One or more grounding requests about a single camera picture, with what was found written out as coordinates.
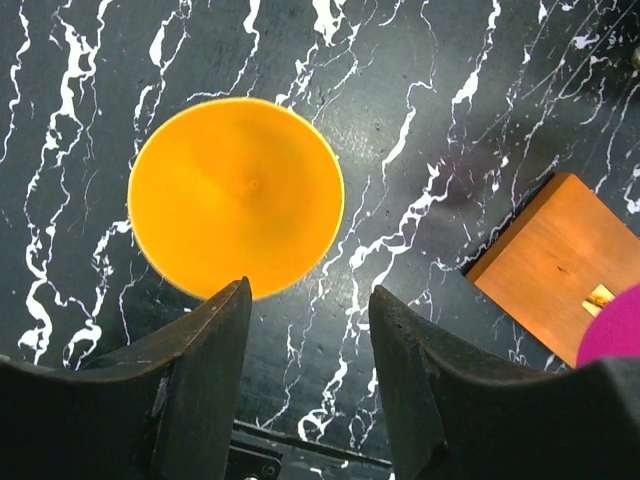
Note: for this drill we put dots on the gold wire wine glass rack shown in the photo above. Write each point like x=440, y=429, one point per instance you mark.
x=541, y=270

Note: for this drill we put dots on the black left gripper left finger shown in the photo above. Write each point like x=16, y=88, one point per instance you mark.
x=162, y=407

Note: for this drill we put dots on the orange wine glass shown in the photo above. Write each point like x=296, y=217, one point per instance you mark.
x=235, y=188

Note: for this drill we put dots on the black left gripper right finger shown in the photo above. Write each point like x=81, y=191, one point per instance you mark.
x=454, y=411

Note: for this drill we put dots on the pink wine glass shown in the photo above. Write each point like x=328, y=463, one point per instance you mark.
x=614, y=332

